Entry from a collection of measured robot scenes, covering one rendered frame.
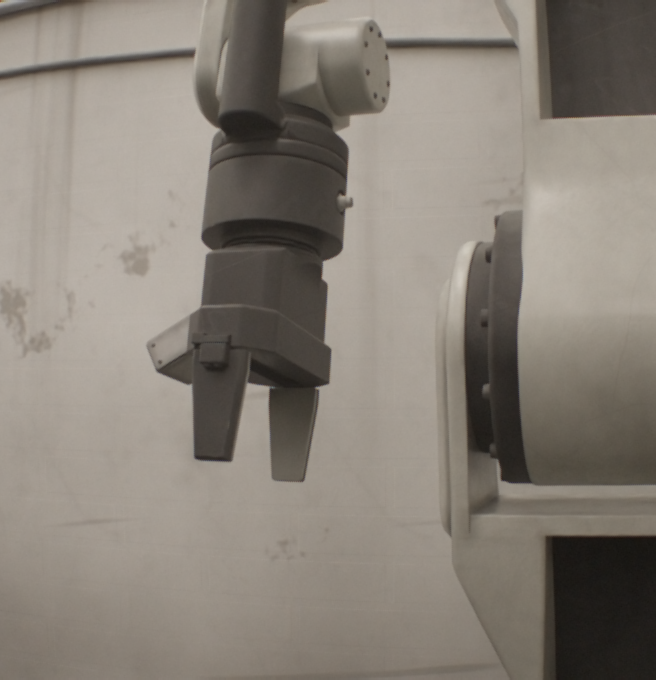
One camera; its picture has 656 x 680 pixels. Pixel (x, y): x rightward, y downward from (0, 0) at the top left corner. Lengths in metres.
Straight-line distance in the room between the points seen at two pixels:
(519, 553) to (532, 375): 0.09
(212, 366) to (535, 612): 0.21
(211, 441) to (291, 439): 0.11
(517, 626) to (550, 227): 0.20
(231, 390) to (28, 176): 0.95
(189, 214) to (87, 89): 0.26
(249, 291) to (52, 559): 0.91
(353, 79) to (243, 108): 0.08
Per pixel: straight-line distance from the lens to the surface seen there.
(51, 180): 1.41
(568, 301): 0.43
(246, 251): 0.55
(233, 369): 0.52
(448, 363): 0.46
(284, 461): 0.62
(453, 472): 0.46
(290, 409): 0.62
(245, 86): 0.57
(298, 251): 0.57
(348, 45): 0.60
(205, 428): 0.52
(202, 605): 1.32
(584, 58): 0.56
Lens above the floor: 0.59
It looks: 2 degrees up
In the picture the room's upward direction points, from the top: straight up
